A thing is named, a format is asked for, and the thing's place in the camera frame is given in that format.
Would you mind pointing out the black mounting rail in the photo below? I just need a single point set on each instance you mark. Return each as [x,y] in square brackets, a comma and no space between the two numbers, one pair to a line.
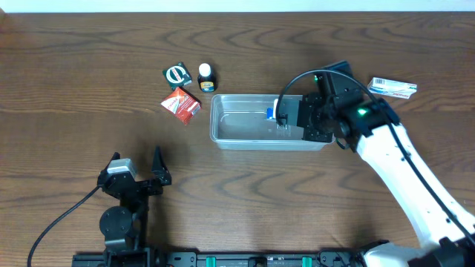
[152,257]

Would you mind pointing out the small dark medicine bottle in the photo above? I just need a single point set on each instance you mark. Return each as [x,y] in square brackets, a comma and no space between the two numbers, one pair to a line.
[206,78]

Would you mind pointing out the red square packet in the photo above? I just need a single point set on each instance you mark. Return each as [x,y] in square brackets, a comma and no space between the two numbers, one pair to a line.
[182,105]

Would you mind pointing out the clear plastic container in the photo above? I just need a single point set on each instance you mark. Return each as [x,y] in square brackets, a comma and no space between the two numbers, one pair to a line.
[238,122]

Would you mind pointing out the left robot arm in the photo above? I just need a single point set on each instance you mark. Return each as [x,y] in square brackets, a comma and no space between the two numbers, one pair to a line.
[124,226]

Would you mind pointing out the white medicine box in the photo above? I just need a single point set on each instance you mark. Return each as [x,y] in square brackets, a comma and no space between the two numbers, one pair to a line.
[387,87]

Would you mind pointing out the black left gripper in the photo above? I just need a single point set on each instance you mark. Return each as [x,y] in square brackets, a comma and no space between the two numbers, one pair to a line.
[155,188]

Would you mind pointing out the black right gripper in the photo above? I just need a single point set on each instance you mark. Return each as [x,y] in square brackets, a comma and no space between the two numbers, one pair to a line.
[312,134]

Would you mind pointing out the blue fever patch box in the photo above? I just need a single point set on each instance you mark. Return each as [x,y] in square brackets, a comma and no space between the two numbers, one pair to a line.
[271,112]

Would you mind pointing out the green square packet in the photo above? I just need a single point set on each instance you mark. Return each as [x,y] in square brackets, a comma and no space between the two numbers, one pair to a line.
[177,76]

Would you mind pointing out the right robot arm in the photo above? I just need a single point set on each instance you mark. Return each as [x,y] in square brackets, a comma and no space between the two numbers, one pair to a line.
[445,230]

